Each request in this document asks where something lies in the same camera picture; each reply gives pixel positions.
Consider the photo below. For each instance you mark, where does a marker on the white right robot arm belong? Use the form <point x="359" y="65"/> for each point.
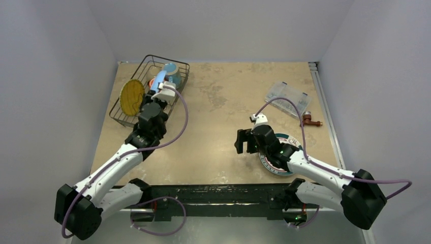
<point x="351" y="193"/>

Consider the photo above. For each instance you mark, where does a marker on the clear plastic screw box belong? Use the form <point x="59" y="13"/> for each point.
<point x="282" y="89"/>

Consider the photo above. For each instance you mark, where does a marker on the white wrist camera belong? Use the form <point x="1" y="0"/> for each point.
<point x="166" y="93"/>
<point x="258" y="120"/>

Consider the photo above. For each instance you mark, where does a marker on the black wire dish rack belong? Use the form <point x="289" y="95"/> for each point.
<point x="116" y="113"/>

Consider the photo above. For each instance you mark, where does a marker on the round woven bamboo mat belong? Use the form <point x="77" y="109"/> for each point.
<point x="131" y="96"/>

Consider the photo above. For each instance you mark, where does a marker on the striped rim white plate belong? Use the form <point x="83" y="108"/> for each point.
<point x="283" y="138"/>

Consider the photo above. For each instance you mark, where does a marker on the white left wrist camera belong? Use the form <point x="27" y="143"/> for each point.
<point x="166" y="93"/>

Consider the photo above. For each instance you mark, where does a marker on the blue butterfly mug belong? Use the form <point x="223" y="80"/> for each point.
<point x="173" y="74"/>

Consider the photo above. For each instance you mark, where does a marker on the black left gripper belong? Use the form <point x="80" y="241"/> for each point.
<point x="161" y="102"/>

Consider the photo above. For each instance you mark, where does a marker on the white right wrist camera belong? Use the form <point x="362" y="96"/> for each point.
<point x="258" y="120"/>

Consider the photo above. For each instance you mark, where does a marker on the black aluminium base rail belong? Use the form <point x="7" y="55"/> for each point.
<point x="270" y="201"/>

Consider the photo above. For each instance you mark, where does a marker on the brown pipe fitting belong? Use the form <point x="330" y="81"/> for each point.
<point x="308" y="121"/>

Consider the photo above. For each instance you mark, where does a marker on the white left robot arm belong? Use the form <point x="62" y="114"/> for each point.
<point x="81" y="208"/>

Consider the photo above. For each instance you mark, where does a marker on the red translucent cup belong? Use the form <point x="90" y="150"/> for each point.
<point x="150" y="83"/>

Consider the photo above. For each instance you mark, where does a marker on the blue plate with bamboo pattern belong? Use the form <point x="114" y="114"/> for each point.
<point x="160" y="78"/>

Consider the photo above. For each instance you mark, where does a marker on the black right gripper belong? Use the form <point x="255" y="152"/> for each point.
<point x="248" y="142"/>

